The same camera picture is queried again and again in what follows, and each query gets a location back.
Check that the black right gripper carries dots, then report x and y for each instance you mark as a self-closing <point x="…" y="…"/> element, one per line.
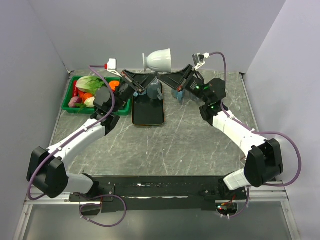
<point x="179" y="80"/>

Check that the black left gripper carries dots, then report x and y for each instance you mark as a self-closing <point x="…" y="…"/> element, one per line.
<point x="141" y="81"/>

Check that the blue butterfly mug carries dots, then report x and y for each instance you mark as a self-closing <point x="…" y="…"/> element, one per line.
<point x="179" y="95"/>

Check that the dark grey faceted mug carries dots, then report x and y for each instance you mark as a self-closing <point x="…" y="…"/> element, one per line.
<point x="154" y="90"/>

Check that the white grey mug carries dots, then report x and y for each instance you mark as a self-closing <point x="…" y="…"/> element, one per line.
<point x="159" y="61"/>

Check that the lavender blue small mug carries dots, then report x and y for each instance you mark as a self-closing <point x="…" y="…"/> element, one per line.
<point x="193" y="97"/>

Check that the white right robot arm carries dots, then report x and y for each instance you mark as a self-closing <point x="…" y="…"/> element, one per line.
<point x="263" y="156"/>

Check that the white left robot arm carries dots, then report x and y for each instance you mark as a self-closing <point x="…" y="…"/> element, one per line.
<point x="48" y="167"/>

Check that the light blue faceted mug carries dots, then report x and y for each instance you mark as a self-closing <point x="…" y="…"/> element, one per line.
<point x="136" y="94"/>

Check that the orange fruit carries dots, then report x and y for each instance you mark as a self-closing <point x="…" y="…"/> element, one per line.
<point x="114" y="84"/>

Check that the black tray gold rim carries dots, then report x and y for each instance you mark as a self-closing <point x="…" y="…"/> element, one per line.
<point x="148" y="112"/>

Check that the green plastic bin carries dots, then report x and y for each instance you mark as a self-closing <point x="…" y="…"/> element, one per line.
<point x="124" y="111"/>

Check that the lettuce head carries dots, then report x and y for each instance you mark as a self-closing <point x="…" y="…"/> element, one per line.
<point x="90" y="84"/>

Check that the orange carrot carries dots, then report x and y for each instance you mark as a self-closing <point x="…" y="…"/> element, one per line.
<point x="84" y="95"/>

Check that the white radish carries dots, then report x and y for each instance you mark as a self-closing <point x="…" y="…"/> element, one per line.
<point x="89" y="102"/>

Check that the red chili pepper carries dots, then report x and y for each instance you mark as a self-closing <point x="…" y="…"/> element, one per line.
<point x="75" y="91"/>

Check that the purple onion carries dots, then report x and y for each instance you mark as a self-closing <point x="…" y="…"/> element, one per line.
<point x="74" y="101"/>

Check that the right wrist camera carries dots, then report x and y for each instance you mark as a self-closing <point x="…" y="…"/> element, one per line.
<point x="199" y="60"/>

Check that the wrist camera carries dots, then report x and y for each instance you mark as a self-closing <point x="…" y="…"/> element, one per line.
<point x="199" y="60"/>
<point x="111" y="67"/>

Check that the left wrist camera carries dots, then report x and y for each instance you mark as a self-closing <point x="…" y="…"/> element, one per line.
<point x="111" y="67"/>

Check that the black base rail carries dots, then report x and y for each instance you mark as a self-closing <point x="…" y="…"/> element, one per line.
<point x="141" y="193"/>

